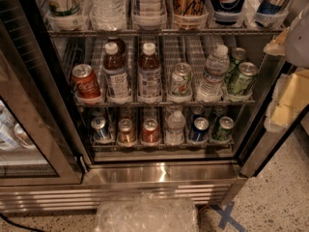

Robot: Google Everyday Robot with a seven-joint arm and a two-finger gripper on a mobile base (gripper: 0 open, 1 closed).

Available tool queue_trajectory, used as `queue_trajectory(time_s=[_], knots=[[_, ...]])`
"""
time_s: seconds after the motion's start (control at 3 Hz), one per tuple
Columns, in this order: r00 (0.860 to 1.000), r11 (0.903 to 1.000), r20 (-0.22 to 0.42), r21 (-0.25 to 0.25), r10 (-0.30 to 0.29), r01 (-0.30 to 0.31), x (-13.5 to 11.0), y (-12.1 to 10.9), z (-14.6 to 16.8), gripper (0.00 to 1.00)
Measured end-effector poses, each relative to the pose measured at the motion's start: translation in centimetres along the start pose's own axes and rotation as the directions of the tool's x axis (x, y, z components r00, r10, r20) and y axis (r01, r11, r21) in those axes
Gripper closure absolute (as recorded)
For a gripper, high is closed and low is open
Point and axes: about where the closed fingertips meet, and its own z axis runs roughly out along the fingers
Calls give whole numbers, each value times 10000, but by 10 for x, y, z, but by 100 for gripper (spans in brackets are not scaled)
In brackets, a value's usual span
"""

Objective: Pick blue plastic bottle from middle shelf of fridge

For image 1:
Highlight orange can bottom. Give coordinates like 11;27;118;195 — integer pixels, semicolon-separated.
118;119;136;144

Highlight green soda can front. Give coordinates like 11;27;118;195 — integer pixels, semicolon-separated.
227;62;258;97

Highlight red cola can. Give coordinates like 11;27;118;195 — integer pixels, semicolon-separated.
71;64;101;99

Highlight blue can bottom right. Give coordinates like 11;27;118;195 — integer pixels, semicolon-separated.
188;117;209;142

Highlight glass fridge door left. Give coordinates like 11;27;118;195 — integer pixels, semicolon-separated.
0;0;84;188

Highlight middle wire shelf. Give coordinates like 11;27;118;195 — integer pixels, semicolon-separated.
76;98;255;107

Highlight clear plastic bin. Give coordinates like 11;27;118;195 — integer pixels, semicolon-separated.
94;194;199;232

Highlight blue can bottom left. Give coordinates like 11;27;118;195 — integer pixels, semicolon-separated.
91;116;111;139

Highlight clear water bottle middle shelf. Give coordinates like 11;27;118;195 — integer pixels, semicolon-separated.
196;44;230;102

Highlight white green soda can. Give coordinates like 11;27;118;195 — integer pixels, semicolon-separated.
169;63;192;97

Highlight green soda can rear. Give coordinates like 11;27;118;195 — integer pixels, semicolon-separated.
224;47;247;83

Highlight clear water bottle shelf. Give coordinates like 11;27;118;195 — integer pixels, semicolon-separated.
196;44;230;102
90;0;126;31
166;110;185;145

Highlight wire shelf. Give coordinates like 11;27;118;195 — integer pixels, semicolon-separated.
48;26;286;38
76;98;255;107
92;140;234;152

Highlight clear water bottle bottom shelf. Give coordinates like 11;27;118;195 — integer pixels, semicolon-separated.
166;110;185;145

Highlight red can bottom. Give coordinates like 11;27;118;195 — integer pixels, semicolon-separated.
142;118;159;144

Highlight black cable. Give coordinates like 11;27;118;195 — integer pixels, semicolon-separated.
0;213;46;232

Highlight bottom wire shelf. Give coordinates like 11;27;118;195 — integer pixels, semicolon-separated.
92;140;234;152

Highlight steel fridge door right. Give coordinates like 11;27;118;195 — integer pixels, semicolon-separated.
239;3;309;178

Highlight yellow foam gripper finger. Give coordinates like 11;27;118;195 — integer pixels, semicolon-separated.
264;69;309;132
264;28;290;56

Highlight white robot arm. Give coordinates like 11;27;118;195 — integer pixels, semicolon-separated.
264;7;309;132

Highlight brown tea bottle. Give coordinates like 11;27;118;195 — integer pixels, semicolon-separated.
103;42;132;104
137;43;161;103

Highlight green can bottom right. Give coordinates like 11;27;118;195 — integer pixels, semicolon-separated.
211;116;235;142

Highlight white label bottle top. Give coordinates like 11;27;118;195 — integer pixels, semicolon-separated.
133;0;166;17

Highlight top wire shelf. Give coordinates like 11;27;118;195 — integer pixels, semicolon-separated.
48;26;286;38

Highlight clear water bottle top shelf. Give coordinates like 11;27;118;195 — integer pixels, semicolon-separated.
90;0;126;31

